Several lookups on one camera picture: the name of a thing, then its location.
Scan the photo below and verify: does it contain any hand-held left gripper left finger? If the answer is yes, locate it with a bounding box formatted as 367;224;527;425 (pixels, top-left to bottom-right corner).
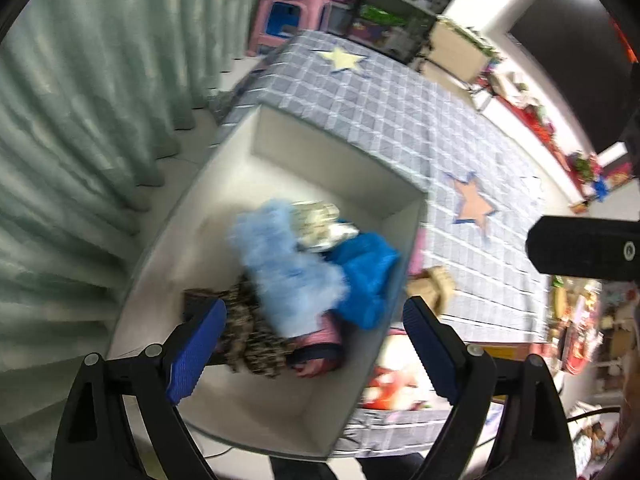
51;297;228;480

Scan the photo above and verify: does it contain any pink sponge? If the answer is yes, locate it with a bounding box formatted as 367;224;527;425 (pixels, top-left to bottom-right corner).
407;225;426;278

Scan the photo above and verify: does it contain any grey checked star blanket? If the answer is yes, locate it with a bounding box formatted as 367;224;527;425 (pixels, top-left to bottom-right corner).
215;30;551;453

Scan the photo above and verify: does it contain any leopard print cloth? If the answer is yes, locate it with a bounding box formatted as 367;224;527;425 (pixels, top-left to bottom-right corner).
217;275;296;377

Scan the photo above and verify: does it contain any storage shelf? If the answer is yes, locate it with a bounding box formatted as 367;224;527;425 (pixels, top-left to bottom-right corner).
320;0;481;61

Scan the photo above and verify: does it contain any pink striped cloth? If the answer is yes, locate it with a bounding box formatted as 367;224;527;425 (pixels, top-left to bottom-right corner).
290;312;346;378

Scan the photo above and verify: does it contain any beige folding chair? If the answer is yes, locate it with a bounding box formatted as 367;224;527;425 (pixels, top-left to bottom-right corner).
417;17;493;86

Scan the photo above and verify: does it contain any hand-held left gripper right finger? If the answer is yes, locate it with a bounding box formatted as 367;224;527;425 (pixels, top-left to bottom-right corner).
402;296;577;480

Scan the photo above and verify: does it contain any white cardboard box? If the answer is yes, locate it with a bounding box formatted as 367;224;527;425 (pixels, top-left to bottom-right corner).
107;104;430;461

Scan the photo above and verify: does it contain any floral tissue box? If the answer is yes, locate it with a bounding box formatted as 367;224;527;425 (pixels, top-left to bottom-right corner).
357;327;451;411

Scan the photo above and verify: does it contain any red yellow carton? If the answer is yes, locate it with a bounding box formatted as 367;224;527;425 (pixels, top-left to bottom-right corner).
467;342;531;361

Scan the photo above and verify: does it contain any cream fluffy cloth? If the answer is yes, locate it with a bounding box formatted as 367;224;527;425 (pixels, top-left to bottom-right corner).
292;201;360;253

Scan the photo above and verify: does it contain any person's leg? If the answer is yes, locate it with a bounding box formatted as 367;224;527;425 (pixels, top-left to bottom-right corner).
270;452;426;480

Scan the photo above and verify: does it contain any pile of colourful packets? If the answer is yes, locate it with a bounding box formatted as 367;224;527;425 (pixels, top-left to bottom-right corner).
547;275;631;480

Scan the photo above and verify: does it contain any light blue fluffy cloth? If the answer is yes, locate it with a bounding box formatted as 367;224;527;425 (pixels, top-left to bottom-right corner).
229;199;351;338

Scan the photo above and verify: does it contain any pink plastic stool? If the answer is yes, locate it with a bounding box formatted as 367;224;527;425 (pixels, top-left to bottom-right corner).
245;0;333;58

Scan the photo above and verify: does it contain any red cloth side table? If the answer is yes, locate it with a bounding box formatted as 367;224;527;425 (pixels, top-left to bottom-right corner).
480;67;601;201

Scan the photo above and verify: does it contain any green curtain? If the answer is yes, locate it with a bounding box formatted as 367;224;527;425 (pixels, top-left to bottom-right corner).
0;0;281;461

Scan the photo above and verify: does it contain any tan yellow sock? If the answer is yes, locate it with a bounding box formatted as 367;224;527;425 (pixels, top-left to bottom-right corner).
406;266;457;311

